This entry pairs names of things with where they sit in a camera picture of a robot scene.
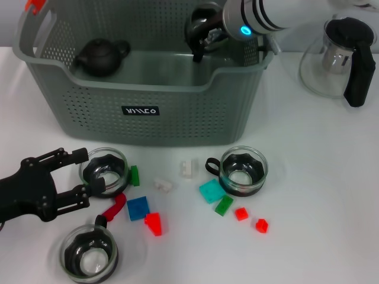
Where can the dark red curved toy piece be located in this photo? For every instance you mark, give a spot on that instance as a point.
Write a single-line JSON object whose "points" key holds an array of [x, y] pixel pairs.
{"points": [[115, 208]]}

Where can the blue square toy plate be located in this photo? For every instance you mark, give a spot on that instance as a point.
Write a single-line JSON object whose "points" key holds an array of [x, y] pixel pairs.
{"points": [[137, 208]]}

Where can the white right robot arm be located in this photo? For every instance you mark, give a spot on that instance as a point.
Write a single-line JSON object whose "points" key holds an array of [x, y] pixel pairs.
{"points": [[281, 13]]}

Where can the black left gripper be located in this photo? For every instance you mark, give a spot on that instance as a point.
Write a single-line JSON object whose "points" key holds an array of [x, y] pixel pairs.
{"points": [[26, 195]]}

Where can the glass teacup with black holder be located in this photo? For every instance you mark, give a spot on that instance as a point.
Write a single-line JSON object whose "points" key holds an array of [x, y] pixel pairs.
{"points": [[204, 12], [242, 177], [108, 180], [89, 260]]}

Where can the white toy brick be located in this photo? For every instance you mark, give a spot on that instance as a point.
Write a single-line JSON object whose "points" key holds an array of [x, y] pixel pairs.
{"points": [[163, 185], [188, 170]]}

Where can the black ceramic teapot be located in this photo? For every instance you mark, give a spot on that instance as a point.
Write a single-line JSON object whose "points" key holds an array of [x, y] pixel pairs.
{"points": [[99, 59]]}

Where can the opaque green toy brick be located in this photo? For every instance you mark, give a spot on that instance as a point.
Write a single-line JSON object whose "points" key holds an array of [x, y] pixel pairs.
{"points": [[134, 176]]}

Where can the small red toy brick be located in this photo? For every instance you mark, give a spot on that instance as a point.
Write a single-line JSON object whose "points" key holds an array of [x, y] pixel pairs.
{"points": [[241, 213], [262, 225]]}

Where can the red sloped toy brick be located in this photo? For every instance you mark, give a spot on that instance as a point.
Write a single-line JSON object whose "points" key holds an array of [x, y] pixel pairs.
{"points": [[154, 223]]}

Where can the teal square toy plate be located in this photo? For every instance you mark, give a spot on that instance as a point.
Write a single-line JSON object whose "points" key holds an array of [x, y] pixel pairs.
{"points": [[211, 190]]}

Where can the translucent green toy brick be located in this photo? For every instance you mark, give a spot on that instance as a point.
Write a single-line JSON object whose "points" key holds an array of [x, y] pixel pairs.
{"points": [[223, 205]]}

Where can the grey perforated storage bin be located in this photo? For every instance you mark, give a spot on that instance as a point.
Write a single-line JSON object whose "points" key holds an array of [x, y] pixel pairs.
{"points": [[177, 124]]}

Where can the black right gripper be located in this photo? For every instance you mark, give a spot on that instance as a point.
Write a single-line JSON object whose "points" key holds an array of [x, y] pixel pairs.
{"points": [[216, 38]]}

